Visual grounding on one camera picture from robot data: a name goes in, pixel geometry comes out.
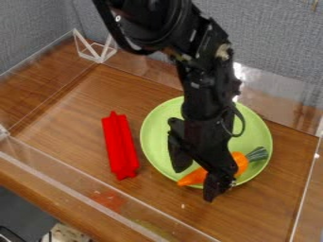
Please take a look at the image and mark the black cable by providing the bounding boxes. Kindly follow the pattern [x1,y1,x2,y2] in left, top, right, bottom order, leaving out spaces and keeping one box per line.
[219,103,247,138]

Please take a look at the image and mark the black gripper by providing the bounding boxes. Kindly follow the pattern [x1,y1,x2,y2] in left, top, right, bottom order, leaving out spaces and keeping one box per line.
[166,110,240,203]

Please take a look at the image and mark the clear acrylic enclosure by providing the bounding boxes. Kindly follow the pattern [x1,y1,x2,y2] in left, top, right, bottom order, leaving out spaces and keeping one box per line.
[0,33,323,242]

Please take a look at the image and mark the clear acrylic corner bracket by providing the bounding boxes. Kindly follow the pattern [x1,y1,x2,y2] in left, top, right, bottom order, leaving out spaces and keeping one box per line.
[72,29,118,63]

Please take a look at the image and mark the orange toy carrot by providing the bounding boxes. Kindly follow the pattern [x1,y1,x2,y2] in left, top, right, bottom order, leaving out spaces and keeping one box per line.
[176,147,268,186]

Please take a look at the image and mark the green round plate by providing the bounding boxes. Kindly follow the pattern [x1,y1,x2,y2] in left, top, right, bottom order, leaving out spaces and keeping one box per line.
[140,96,272,185]

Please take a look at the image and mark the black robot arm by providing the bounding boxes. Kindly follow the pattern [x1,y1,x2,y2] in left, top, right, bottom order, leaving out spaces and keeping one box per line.
[92,0,243,202]

